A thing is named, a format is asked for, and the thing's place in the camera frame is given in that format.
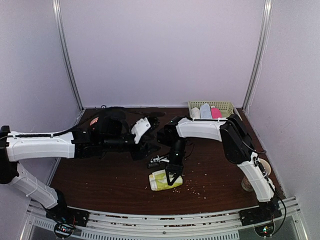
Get green patterned towel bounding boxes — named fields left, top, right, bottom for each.
left=148, top=169, right=181, bottom=192

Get pink towel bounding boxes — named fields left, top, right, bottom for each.
left=210, top=107, right=223, bottom=119

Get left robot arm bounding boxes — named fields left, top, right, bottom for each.
left=0, top=107, right=164, bottom=222

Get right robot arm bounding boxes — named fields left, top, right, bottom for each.
left=157, top=114, right=282, bottom=221

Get red patterned bowl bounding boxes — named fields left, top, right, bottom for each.
left=89, top=117, right=99, bottom=130

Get white rolled towel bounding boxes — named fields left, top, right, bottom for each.
left=190, top=107, right=201, bottom=119

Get light blue rolled towel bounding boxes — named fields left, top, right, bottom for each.
left=199, top=103, right=213, bottom=119

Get cream mug red pattern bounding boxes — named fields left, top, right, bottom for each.
left=240, top=159, right=272, bottom=192

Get green plastic basket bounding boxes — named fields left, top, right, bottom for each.
left=187, top=100, right=241, bottom=119

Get right circuit board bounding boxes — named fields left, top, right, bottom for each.
left=254, top=223, right=275, bottom=238

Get circuit board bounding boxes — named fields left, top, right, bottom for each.
left=53, top=223, right=75, bottom=239
left=254, top=223, right=275, bottom=238

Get left circuit board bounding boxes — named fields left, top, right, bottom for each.
left=53, top=223, right=75, bottom=239

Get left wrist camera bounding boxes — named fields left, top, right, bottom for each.
left=130, top=116, right=160, bottom=144

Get aluminium front rail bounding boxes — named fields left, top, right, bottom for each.
left=18, top=197, right=309, bottom=240

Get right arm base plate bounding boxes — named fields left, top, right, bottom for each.
left=239, top=206, right=282, bottom=226

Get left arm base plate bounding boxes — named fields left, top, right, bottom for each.
left=44, top=207, right=90, bottom=227

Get left aluminium corner post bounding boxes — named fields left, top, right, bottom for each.
left=52, top=0, right=84, bottom=111

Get aluminium corner post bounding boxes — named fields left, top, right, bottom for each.
left=242, top=0, right=273, bottom=112
left=52, top=0, right=84, bottom=111

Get right aluminium corner post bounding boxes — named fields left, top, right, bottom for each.
left=242, top=0, right=273, bottom=112

